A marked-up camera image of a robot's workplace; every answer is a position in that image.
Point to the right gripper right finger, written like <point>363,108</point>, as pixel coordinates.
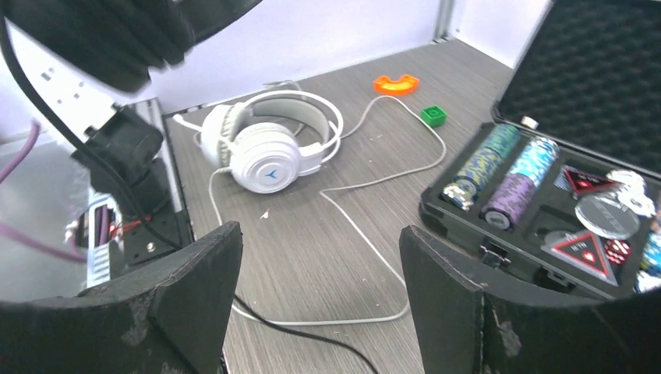
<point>471,318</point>

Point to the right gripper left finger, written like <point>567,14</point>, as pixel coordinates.
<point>170,316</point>

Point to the red triangle card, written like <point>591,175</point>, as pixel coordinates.
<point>580,183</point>
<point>583,250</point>

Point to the black poker chip case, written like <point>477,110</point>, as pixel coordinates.
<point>586,94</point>

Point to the round silver dealer button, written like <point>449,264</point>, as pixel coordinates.
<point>603,215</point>

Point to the green toy brick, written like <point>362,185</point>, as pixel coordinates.
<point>433,116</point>

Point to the orange curved plastic piece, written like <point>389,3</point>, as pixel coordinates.
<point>405,85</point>

